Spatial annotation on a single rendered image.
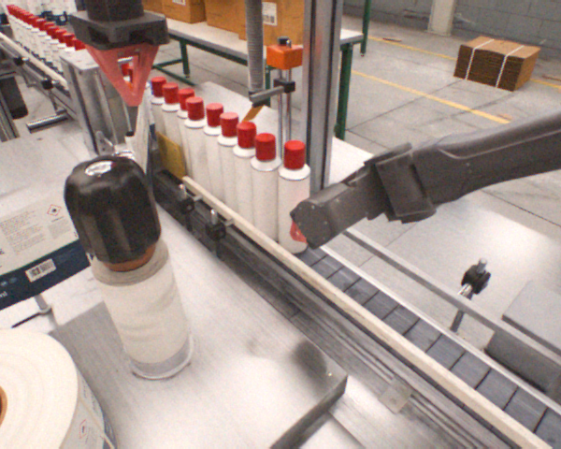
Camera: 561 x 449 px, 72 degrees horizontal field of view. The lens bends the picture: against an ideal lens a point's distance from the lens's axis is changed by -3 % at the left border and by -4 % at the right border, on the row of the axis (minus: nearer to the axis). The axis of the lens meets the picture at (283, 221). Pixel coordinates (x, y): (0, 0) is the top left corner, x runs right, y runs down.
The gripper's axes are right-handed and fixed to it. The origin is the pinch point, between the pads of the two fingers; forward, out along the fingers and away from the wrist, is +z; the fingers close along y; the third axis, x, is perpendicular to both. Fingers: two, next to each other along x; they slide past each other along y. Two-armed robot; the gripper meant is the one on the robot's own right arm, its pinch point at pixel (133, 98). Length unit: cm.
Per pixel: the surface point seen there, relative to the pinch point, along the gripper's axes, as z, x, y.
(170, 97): 12.6, 19.4, -27.3
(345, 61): 55, 186, -110
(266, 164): 14.2, 17.7, 3.9
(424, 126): 115, 267, -87
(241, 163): 16.2, 17.1, -1.8
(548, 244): 35, 63, 40
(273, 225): 26.4, 18.3, 4.9
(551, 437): 30, 19, 53
